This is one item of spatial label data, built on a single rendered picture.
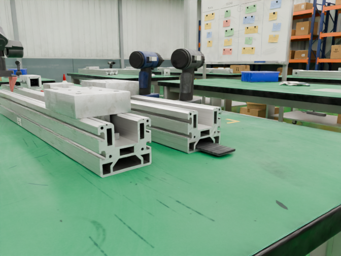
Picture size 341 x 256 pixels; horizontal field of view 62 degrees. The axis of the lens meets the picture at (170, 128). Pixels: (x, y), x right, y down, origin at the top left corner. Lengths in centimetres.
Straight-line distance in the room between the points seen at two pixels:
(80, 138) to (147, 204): 19
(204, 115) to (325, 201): 30
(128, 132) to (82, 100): 9
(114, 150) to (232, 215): 21
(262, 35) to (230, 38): 52
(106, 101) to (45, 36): 1209
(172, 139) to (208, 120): 9
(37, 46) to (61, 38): 101
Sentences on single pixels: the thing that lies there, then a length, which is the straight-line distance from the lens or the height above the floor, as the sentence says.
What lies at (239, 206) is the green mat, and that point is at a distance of 38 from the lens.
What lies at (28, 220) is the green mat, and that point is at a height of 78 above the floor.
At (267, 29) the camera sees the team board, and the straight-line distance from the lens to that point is 376.
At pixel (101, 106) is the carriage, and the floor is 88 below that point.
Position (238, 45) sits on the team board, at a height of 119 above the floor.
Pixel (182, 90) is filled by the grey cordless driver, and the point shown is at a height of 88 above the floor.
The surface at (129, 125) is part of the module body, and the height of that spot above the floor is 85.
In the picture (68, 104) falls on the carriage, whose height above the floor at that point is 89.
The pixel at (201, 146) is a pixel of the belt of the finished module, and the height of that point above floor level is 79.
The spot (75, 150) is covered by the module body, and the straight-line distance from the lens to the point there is 54.
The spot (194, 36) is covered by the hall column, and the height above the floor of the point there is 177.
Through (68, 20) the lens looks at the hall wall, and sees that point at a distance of 1286.
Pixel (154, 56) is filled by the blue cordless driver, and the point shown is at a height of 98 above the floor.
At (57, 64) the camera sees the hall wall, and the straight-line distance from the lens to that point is 1259.
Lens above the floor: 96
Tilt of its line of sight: 13 degrees down
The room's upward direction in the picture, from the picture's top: straight up
